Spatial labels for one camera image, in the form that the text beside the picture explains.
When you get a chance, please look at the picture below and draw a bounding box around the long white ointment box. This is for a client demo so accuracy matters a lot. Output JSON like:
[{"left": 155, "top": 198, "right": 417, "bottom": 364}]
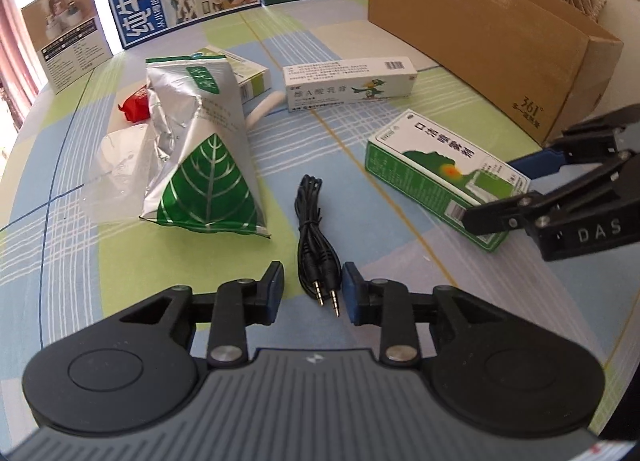
[{"left": 282, "top": 57, "right": 418, "bottom": 113}]

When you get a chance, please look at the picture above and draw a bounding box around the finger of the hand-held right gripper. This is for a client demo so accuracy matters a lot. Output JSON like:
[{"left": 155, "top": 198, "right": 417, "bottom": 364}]
[
  {"left": 507, "top": 104, "right": 640, "bottom": 182},
  {"left": 462, "top": 148, "right": 640, "bottom": 238}
]

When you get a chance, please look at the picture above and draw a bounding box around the small white product box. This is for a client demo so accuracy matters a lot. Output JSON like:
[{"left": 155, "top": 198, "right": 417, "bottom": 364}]
[{"left": 20, "top": 0, "right": 113, "bottom": 94}]

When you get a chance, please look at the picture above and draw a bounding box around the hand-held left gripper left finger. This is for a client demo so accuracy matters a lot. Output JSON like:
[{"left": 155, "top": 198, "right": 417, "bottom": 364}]
[{"left": 117, "top": 261, "right": 285, "bottom": 368}]

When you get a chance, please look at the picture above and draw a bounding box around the green white spray box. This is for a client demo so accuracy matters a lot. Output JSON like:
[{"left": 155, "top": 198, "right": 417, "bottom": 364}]
[{"left": 364, "top": 110, "right": 531, "bottom": 253}]

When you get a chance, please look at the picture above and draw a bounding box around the brown cardboard box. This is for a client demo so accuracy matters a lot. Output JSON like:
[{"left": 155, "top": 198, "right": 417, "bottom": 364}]
[{"left": 367, "top": 0, "right": 625, "bottom": 147}]

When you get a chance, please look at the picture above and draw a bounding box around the red snack packet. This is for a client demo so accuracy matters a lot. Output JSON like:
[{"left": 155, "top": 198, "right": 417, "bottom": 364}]
[{"left": 117, "top": 82, "right": 153, "bottom": 122}]

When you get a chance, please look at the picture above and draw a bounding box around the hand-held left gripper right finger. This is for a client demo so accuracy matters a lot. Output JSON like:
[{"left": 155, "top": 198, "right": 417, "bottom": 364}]
[{"left": 341, "top": 263, "right": 516, "bottom": 364}]

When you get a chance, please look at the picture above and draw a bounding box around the checked cloth desktop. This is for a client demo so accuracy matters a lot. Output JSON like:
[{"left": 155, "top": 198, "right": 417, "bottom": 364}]
[{"left": 0, "top": 0, "right": 640, "bottom": 442}]

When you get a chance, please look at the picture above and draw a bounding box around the cream spoon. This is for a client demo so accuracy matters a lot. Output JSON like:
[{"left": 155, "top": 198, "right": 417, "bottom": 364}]
[{"left": 245, "top": 90, "right": 286, "bottom": 129}]

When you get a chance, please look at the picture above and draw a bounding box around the black audio cable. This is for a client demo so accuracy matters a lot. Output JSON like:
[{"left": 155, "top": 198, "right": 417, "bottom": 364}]
[{"left": 295, "top": 174, "right": 346, "bottom": 318}]

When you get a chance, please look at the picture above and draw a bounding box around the white green medicine box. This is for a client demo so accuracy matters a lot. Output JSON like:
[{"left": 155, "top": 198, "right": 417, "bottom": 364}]
[{"left": 192, "top": 45, "right": 273, "bottom": 104}]

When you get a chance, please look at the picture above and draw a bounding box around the pink curtain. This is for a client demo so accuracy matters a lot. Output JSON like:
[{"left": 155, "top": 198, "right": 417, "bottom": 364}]
[{"left": 0, "top": 0, "right": 41, "bottom": 117}]

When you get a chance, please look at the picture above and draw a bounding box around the clear plastic wrapper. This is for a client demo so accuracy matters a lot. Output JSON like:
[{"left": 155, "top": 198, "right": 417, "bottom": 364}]
[{"left": 82, "top": 124, "right": 151, "bottom": 222}]

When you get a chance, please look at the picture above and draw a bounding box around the silver green leaf bag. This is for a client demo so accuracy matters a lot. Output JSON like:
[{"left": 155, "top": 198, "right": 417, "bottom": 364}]
[{"left": 139, "top": 54, "right": 273, "bottom": 240}]

